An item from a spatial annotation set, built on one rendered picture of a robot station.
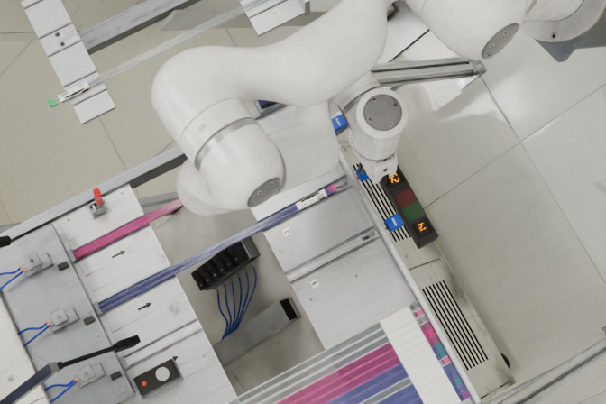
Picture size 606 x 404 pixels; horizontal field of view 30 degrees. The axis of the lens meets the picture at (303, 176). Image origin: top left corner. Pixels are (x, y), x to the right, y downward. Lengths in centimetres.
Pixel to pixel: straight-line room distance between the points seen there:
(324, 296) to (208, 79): 74
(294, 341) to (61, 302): 58
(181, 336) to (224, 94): 74
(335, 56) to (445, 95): 138
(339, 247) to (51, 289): 53
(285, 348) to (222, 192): 106
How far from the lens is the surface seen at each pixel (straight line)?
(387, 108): 180
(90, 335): 205
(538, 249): 278
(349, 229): 212
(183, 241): 258
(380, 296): 210
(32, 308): 208
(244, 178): 141
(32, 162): 391
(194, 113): 144
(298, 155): 167
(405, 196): 215
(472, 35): 153
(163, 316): 210
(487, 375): 273
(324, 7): 265
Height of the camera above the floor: 246
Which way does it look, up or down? 52 degrees down
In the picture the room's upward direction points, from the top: 102 degrees counter-clockwise
